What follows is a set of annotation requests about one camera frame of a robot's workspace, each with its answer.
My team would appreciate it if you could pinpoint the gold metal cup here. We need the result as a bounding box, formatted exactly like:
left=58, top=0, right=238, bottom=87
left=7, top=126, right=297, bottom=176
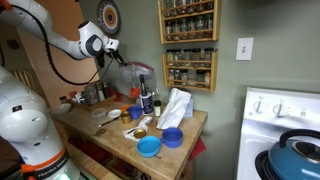
left=119, top=111, right=133, bottom=125

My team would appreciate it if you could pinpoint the small blue cup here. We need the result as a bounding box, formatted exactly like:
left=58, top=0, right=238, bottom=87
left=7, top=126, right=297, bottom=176
left=126, top=105, right=144, bottom=121

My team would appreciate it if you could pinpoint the light blue box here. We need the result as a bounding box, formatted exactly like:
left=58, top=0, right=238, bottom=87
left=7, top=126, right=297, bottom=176
left=184, top=96, right=195, bottom=119

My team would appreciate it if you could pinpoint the large glass jar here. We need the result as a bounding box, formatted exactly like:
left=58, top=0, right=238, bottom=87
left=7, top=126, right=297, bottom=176
left=82, top=83, right=100, bottom=106

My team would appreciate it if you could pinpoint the white paper bag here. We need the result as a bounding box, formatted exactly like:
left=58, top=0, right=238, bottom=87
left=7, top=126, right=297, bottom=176
left=156, top=87, right=193, bottom=131

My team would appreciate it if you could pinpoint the red cloth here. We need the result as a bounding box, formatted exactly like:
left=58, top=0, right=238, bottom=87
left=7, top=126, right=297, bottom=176
left=187, top=136, right=208, bottom=163

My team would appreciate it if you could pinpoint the light blue measuring cup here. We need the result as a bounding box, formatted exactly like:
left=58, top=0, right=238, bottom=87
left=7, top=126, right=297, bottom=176
left=136, top=134, right=163, bottom=159

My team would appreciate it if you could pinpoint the small jar black lid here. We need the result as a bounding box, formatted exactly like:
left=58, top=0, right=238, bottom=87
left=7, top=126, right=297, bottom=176
left=153, top=99, right=163, bottom=118

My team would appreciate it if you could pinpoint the dark blue measuring cup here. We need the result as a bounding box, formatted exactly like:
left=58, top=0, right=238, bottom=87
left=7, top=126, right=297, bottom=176
left=160, top=126, right=184, bottom=149

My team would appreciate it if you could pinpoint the black handled utensil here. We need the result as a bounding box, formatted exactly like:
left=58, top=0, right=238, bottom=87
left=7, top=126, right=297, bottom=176
left=97, top=116, right=120, bottom=129

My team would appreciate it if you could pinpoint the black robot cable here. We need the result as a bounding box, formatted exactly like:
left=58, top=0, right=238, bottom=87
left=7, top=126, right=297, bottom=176
left=0, top=0, right=115, bottom=87

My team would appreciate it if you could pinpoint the white light switch plate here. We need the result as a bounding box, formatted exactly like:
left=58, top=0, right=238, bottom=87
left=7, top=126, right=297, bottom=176
left=235, top=37, right=255, bottom=62

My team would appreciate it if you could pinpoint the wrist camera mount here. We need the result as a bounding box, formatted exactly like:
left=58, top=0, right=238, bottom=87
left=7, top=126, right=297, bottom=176
left=106, top=37, right=120, bottom=53

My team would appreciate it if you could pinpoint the small orange red object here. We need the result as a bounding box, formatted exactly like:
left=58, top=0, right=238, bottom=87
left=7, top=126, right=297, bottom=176
left=128, top=85, right=141, bottom=100

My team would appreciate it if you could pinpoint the clear ziploc bag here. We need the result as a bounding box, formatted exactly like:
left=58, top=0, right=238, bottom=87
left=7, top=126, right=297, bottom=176
left=118, top=61, right=158, bottom=99

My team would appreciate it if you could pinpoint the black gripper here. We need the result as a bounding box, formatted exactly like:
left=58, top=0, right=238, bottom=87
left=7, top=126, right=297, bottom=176
left=95, top=49, right=128, bottom=68

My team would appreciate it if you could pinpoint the red packet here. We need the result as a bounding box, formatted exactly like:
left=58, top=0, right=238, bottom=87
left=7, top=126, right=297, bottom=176
left=107, top=87, right=124, bottom=100

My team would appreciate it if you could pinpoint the white kitchen stove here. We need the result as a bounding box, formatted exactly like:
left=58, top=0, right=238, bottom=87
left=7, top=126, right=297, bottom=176
left=236, top=86, right=320, bottom=180

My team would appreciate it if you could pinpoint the wooden spice rack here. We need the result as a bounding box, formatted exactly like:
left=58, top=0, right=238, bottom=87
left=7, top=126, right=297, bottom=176
left=161, top=49, right=219, bottom=94
left=157, top=0, right=221, bottom=45

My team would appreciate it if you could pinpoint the clear plastic container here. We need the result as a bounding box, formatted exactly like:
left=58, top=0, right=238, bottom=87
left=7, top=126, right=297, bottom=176
left=91, top=107, right=107, bottom=121

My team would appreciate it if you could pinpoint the small white dish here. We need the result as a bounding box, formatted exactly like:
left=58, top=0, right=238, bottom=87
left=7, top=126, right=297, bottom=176
left=107, top=108, right=123, bottom=119

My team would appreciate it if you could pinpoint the gold round lid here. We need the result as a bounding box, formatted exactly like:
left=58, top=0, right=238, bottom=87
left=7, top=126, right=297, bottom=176
left=132, top=128, right=148, bottom=140

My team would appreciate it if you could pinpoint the wooden kitchen cart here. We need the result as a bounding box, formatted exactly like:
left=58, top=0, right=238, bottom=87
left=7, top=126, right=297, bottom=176
left=53, top=94, right=209, bottom=180

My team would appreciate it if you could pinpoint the white stove knob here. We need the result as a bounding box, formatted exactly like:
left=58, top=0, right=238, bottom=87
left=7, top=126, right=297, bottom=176
left=252, top=96, right=266, bottom=115
left=272, top=98, right=290, bottom=119

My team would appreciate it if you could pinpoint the black stove burner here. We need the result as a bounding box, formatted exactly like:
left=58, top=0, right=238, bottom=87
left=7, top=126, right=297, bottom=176
left=254, top=149, right=278, bottom=180

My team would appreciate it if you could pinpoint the white crumpled napkin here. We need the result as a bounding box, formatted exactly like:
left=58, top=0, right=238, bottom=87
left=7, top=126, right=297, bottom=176
left=122, top=115, right=154, bottom=143

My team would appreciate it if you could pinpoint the white ceramic bowl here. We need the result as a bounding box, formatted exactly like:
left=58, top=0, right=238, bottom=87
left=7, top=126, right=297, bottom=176
left=49, top=102, right=73, bottom=117

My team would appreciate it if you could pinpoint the patterned decorative wall plate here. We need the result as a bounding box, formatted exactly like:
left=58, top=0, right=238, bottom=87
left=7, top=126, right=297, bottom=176
left=96, top=0, right=121, bottom=36

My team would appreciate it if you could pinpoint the dark bottle white label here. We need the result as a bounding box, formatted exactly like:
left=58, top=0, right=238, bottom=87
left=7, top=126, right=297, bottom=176
left=138, top=73, right=155, bottom=116

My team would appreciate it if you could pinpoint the blue kettle black handle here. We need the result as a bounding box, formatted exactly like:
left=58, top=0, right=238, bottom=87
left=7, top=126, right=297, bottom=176
left=267, top=128, right=320, bottom=180

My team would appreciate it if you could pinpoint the wooden chair back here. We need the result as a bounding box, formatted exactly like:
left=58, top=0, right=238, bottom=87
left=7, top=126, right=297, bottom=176
left=8, top=68, right=38, bottom=94

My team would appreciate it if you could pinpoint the glass spice jar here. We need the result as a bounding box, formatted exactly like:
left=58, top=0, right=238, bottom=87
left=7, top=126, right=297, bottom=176
left=182, top=48, right=193, bottom=67
left=167, top=68, right=176, bottom=85
left=203, top=70, right=212, bottom=89
left=166, top=49, right=175, bottom=67
left=172, top=20, right=181, bottom=41
left=173, top=48, right=183, bottom=67
left=195, top=69, right=205, bottom=88
left=204, top=13, right=214, bottom=38
left=187, top=17, right=196, bottom=40
left=195, top=15, right=205, bottom=39
left=203, top=47, right=215, bottom=69
left=192, top=47, right=202, bottom=68
left=180, top=68, right=189, bottom=86
left=165, top=21, right=174, bottom=42
left=180, top=18, right=189, bottom=41
left=174, top=68, right=182, bottom=85

